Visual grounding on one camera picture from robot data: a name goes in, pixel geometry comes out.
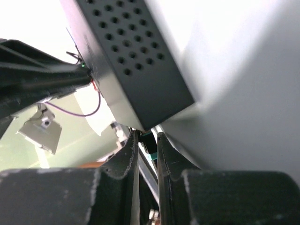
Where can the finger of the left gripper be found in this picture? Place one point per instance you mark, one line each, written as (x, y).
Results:
(25, 69)

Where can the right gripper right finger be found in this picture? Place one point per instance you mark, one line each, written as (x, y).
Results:
(173, 198)

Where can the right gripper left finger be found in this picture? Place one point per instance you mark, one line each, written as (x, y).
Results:
(114, 193)

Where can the black ethernet cable teal boot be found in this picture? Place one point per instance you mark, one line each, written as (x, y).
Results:
(148, 164)

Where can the black network switch box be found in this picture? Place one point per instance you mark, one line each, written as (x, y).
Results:
(129, 60)

